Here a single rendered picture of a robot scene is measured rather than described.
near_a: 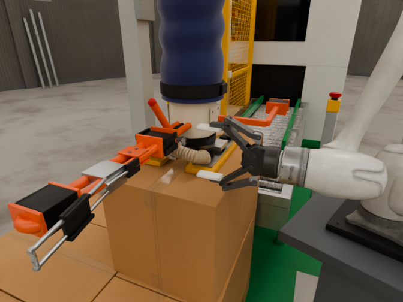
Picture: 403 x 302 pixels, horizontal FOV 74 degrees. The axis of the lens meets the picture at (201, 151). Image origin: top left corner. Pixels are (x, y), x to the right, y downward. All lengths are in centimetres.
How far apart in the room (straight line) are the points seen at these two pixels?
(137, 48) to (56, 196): 188
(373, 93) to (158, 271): 81
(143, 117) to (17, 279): 156
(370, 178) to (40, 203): 61
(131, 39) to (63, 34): 727
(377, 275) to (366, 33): 1124
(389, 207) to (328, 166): 43
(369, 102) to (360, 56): 1118
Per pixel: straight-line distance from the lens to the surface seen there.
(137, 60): 231
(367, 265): 95
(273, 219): 149
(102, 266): 117
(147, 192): 80
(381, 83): 76
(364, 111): 78
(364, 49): 1191
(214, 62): 87
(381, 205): 100
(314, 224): 104
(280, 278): 185
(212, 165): 86
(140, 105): 238
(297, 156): 62
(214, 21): 87
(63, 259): 126
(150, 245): 93
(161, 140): 71
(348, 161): 62
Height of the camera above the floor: 135
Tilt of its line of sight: 23 degrees down
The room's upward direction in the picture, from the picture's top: straight up
